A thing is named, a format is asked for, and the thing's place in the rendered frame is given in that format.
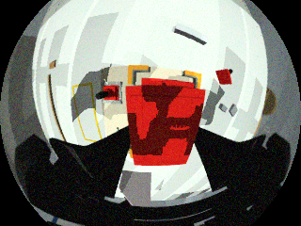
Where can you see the small brown block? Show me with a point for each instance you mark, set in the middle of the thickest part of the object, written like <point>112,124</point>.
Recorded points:
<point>52,65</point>

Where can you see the long thin brown bar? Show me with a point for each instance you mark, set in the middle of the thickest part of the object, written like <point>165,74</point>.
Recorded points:
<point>53,106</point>

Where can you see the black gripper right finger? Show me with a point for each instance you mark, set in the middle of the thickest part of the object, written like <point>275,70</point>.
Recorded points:
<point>221,156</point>

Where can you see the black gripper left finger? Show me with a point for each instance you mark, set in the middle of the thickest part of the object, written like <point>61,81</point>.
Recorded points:
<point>103,161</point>

